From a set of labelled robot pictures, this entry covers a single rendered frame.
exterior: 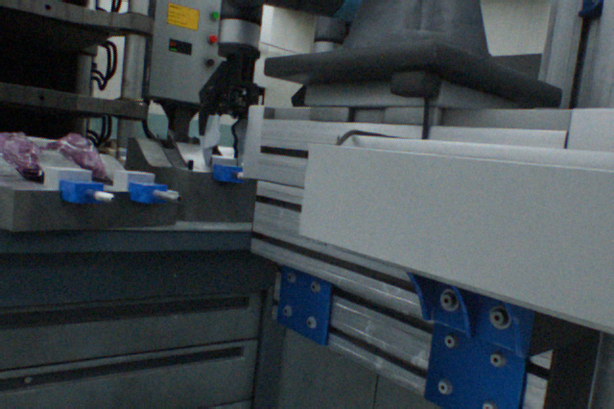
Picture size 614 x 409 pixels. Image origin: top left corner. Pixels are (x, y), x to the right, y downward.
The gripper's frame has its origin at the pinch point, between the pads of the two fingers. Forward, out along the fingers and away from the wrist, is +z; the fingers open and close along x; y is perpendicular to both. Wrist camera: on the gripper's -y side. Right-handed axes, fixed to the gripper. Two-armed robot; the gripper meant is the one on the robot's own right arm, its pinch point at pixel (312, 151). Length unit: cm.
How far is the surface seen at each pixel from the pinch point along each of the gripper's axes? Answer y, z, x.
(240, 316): 15.1, 33.1, -23.3
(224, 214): 14.4, 13.6, -28.6
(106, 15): -63, -32, -33
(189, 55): -73, -28, -3
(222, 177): 17.5, 6.5, -31.2
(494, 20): -383, -220, 570
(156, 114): -705, -36, 206
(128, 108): -58, -7, -26
